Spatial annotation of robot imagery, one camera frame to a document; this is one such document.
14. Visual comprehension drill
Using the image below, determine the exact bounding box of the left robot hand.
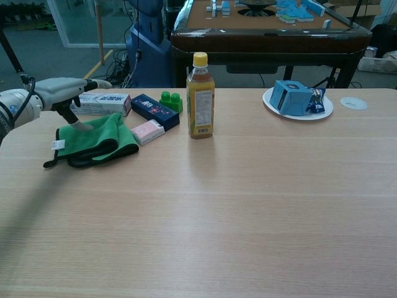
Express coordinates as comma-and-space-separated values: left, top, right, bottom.
34, 77, 113, 132

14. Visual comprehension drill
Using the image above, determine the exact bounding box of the green microfiber cloth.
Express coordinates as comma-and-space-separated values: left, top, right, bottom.
43, 112, 140, 169

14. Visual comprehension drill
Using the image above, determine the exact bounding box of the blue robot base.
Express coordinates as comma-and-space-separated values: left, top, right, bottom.
125, 0, 173, 88

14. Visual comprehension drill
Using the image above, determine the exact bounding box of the white toothpaste box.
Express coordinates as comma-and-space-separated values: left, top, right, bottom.
69, 92, 132, 117

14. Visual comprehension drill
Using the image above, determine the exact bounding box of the black table leg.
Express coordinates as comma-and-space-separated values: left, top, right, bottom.
0, 29, 24, 75

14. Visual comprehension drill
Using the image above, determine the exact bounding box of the wooden pole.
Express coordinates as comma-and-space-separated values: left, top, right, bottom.
96, 0, 105, 66

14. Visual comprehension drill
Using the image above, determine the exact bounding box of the pink tissue pack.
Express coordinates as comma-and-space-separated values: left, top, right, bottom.
129, 119, 166, 146

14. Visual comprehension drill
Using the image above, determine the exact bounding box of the dark blue patterned box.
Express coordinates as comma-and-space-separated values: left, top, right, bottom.
130, 93, 181, 132

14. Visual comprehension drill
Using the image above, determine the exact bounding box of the green toy building block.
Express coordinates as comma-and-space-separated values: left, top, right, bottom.
159, 91, 184, 114

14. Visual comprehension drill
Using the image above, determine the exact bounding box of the yellow-capped tea bottle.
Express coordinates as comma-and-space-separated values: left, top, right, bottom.
185, 52, 215, 140

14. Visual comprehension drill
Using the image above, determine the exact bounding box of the blue mahjong tile row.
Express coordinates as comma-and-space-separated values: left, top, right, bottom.
206, 0, 232, 17

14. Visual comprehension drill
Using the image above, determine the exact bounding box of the dark brown mahjong table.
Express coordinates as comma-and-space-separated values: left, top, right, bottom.
170, 0, 373, 89

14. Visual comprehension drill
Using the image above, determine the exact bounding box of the light blue carton box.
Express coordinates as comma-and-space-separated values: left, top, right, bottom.
269, 79, 313, 117

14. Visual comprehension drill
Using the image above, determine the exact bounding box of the blue mahjong tile pile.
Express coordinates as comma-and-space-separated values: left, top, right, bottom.
275, 0, 326, 24

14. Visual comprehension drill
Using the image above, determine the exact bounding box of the blue snack packet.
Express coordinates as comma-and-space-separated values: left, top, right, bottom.
305, 88, 327, 115

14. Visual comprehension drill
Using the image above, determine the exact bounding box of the white paper plate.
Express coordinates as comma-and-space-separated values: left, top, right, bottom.
262, 87, 334, 120

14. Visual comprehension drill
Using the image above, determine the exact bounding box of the white plastic basket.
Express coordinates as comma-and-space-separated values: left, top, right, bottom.
358, 56, 397, 75

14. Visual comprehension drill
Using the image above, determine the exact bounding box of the tangle of floor cables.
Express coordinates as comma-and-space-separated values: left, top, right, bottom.
92, 48, 136, 89

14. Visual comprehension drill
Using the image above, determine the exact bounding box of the round white cable grommet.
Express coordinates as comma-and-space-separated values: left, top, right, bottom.
340, 96, 368, 111

